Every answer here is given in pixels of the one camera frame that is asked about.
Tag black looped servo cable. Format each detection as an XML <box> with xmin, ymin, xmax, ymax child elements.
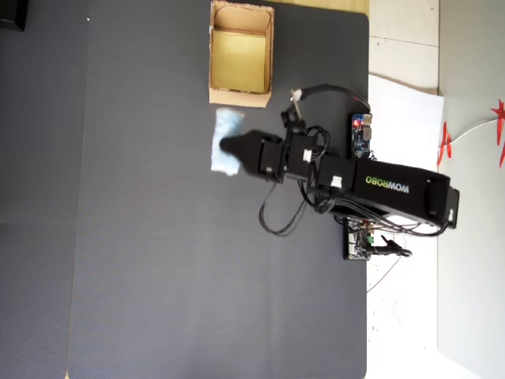
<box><xmin>258</xmin><ymin>182</ymin><xmax>316</xmax><ymax>237</ymax></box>

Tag open cardboard box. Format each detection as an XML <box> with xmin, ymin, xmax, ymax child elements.
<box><xmin>208</xmin><ymin>0</ymin><xmax>275</xmax><ymax>108</ymax></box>

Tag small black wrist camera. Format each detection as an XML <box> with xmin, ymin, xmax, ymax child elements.
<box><xmin>280</xmin><ymin>88</ymin><xmax>308</xmax><ymax>133</ymax></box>

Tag white paper sheet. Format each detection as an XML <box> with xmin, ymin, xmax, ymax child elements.
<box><xmin>366</xmin><ymin>73</ymin><xmax>446</xmax><ymax>379</ymax></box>

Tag light blue foam block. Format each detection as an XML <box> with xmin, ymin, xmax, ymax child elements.
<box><xmin>210</xmin><ymin>108</ymin><xmax>246</xmax><ymax>178</ymax></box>

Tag black box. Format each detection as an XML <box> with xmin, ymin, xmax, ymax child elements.
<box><xmin>0</xmin><ymin>0</ymin><xmax>29</xmax><ymax>32</ymax></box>

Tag black barrel power connector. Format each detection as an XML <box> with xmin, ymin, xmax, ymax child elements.
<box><xmin>370</xmin><ymin>235</ymin><xmax>413</xmax><ymax>260</ymax></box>

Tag red paper star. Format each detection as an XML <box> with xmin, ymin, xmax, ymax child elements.
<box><xmin>490</xmin><ymin>98</ymin><xmax>505</xmax><ymax>169</ymax></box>
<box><xmin>436</xmin><ymin>121</ymin><xmax>454</xmax><ymax>169</ymax></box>

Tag blue circuit board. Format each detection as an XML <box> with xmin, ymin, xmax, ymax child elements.
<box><xmin>350</xmin><ymin>113</ymin><xmax>374</xmax><ymax>159</ymax></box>

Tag black textured rubber mat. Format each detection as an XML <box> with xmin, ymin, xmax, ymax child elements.
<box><xmin>67</xmin><ymin>0</ymin><xmax>371</xmax><ymax>379</ymax></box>

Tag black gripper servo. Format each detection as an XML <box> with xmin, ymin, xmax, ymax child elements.
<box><xmin>218</xmin><ymin>131</ymin><xmax>287</xmax><ymax>183</ymax></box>

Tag black camera usb cable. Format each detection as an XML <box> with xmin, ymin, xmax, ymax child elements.
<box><xmin>298</xmin><ymin>83</ymin><xmax>372</xmax><ymax>115</ymax></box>

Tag black motor controller board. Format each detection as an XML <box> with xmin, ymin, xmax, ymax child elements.
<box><xmin>341</xmin><ymin>216</ymin><xmax>376</xmax><ymax>261</ymax></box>

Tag thin white wall cable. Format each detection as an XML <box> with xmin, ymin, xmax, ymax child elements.
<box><xmin>449</xmin><ymin>118</ymin><xmax>499</xmax><ymax>145</ymax></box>

